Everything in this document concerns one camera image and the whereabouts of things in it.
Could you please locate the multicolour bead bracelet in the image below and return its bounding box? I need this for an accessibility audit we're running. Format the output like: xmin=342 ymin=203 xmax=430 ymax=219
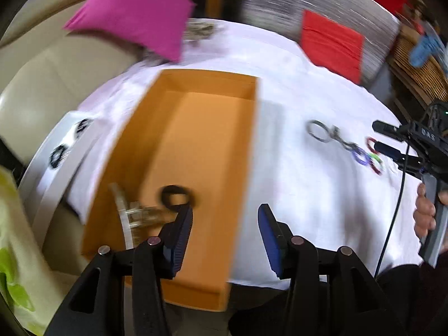
xmin=369 ymin=152 xmax=384 ymax=176

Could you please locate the red bead bracelet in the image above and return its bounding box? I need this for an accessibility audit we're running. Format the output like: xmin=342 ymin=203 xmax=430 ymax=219
xmin=365 ymin=136 xmax=383 ymax=155

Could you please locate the purple bead bracelet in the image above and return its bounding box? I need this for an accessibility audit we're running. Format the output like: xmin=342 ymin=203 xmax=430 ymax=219
xmin=352 ymin=146 xmax=374 ymax=167

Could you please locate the black ring accessory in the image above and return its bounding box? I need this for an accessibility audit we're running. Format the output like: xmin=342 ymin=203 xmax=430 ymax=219
xmin=160 ymin=185 xmax=195 ymax=213

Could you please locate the metal clasp bracelet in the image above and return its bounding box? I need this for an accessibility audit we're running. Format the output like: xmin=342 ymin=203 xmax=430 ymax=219
xmin=329 ymin=126 xmax=360 ymax=152

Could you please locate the silver bangle ring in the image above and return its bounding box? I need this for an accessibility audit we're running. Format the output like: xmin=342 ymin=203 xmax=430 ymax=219
xmin=307 ymin=120 xmax=334 ymax=144

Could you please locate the white jewelry box lid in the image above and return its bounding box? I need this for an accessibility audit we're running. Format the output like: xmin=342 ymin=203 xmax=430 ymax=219
xmin=18 ymin=111 xmax=106 ymax=246

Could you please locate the person right hand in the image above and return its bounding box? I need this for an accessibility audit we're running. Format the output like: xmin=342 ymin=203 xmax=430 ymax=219
xmin=413 ymin=183 xmax=437 ymax=240

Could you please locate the wicker basket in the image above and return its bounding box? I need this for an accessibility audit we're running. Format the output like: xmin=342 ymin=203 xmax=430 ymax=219
xmin=388 ymin=33 xmax=447 ymax=104

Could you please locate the blue cloth in basket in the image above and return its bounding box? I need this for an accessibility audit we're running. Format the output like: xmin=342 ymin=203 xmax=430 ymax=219
xmin=409 ymin=34 xmax=446 ymax=70

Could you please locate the orange cardboard box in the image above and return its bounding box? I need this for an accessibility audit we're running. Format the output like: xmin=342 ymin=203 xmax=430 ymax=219
xmin=81 ymin=69 xmax=257 ymax=312

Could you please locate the red cushion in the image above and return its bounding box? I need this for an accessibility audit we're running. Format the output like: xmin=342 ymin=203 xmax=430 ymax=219
xmin=299 ymin=10 xmax=364 ymax=84

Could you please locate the yellow green printed cloth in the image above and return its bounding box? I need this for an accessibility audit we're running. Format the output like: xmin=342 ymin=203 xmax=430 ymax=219
xmin=0 ymin=168 xmax=67 ymax=335

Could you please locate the silver foil insulation panel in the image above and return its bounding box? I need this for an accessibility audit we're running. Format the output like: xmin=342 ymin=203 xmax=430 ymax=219
xmin=239 ymin=0 xmax=399 ymax=87

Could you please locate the floral scrunchie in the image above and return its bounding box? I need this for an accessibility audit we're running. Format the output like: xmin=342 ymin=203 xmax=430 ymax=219
xmin=183 ymin=20 xmax=216 ymax=41

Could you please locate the beige leather sofa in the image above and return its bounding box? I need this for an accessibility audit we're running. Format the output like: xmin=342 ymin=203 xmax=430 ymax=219
xmin=1 ymin=0 xmax=143 ymax=275

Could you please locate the magenta cushion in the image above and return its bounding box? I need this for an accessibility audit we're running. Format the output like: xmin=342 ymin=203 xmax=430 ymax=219
xmin=64 ymin=0 xmax=195 ymax=62

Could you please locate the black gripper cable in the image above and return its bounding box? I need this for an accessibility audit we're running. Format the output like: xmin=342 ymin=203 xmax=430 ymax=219
xmin=374 ymin=139 xmax=411 ymax=279

